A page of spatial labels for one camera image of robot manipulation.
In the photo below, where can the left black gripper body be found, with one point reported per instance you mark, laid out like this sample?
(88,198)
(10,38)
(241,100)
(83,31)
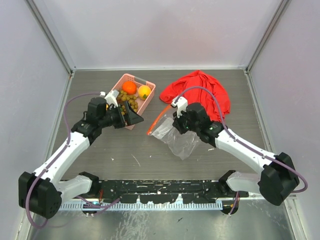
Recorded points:
(113,117)

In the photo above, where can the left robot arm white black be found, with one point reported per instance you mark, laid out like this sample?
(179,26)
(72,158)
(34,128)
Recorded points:
(43,192)

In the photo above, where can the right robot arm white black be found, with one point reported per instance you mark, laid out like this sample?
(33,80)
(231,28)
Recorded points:
(274,178)

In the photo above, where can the yellow orange peach fruit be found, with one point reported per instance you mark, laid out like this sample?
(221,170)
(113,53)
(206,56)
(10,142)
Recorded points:
(144,91)

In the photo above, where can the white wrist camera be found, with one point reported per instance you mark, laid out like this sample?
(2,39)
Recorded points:
(180,103)
(110,97)

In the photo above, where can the red cloth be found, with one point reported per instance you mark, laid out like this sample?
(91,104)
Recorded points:
(216,102)

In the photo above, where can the white slotted cable duct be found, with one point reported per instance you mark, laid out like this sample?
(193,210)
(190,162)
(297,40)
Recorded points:
(176,206)

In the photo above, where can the pink plastic basket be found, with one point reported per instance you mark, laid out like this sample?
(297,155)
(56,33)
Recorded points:
(138,81)

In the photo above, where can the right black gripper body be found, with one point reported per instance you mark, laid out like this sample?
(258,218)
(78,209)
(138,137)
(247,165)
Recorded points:
(184,124)

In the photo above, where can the clear zip top bag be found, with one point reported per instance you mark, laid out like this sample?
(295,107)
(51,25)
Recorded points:
(181,145)

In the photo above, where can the orange tangerine fruit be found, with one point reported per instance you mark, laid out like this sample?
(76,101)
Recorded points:
(129,87)

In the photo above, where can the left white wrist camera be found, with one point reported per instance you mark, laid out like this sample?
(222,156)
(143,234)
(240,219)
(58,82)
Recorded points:
(110,97)

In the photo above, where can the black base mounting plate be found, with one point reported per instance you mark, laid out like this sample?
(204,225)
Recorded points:
(163,191)

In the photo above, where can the brown longan bunch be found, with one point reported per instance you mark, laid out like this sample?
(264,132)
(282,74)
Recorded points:
(125,97)

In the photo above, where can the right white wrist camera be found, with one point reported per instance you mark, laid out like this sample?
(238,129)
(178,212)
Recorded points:
(180,103)

